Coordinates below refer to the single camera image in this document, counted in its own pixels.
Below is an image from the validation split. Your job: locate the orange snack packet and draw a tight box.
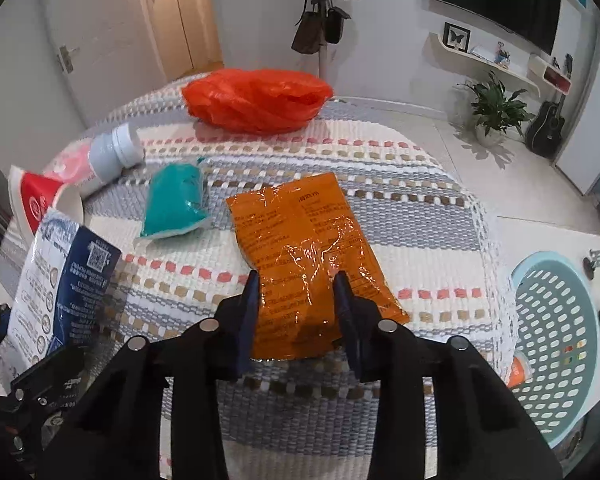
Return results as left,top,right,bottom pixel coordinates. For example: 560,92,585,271
225,172,411,360

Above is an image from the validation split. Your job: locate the pink bottle with white cap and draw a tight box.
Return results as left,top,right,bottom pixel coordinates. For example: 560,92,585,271
42,122,145,199

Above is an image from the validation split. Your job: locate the red and white paper cup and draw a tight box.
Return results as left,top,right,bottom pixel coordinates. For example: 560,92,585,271
7,164,85,236

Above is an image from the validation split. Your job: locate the white and red box shelf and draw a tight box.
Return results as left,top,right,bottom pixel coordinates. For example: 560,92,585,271
527,53,574,95

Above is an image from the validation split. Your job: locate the white standing air conditioner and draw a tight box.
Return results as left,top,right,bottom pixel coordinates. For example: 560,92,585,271
554,24,600,196

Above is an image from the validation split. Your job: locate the wooden coat rack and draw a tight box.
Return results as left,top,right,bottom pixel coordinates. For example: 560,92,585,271
317,2,331,79

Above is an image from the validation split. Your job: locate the blue and white milk carton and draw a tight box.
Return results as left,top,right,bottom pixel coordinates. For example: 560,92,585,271
0,209,124,379

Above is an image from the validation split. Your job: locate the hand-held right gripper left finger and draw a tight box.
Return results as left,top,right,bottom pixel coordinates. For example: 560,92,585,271
40,269,261,480

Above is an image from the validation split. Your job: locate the green potted plant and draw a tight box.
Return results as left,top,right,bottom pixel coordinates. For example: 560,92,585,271
457,70,536,149

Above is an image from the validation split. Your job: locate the black hanging bag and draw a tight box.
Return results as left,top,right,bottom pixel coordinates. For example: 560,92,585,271
324,5,352,45

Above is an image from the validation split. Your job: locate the black acoustic guitar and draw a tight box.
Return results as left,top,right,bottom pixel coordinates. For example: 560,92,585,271
524,94,567,157

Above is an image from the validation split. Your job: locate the brown hanging bag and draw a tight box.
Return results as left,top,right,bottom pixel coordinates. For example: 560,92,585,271
291,0,326,55

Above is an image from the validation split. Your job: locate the teal packet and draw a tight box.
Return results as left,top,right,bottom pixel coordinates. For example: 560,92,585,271
139,163,211,239

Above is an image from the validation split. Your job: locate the framed butterfly picture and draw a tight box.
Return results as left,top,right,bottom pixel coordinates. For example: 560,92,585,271
442,22,472,54

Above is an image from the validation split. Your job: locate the low white wall shelf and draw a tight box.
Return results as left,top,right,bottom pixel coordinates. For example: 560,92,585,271
422,32,541,96

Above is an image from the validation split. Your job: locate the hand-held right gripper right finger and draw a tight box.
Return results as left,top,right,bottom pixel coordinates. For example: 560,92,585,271
332,270,564,480

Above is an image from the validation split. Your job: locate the light blue plastic basket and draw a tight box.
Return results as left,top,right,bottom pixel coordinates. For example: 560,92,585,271
509,251,600,449

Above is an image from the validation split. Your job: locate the orange-red plastic bag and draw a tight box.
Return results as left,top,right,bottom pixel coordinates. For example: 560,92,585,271
181,67,335,135

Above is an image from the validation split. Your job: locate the white door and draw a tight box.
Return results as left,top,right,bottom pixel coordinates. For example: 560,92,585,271
39,0,216,126

